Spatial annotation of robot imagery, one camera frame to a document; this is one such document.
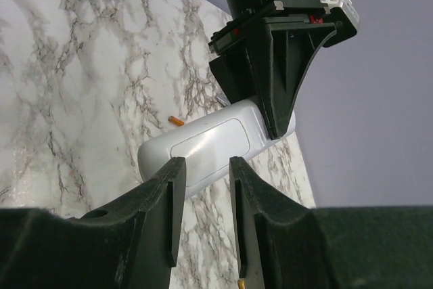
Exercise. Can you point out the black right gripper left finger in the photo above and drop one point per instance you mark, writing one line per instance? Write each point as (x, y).
(130, 242)

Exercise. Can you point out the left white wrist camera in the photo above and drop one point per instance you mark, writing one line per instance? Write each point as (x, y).
(342, 10)

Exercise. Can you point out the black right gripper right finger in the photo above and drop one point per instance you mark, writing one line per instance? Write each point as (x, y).
(283, 244)

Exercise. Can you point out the orange battery mid table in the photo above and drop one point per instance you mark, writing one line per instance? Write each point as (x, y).
(176, 121)

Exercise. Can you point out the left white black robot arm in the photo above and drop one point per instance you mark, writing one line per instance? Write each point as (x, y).
(266, 49)

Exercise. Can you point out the white remote control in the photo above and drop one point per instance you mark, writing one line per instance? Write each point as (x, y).
(207, 144)

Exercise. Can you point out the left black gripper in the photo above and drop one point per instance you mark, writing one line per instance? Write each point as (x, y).
(280, 46)

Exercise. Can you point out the orange AA battery near box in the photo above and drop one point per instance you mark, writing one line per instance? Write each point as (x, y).
(241, 284)

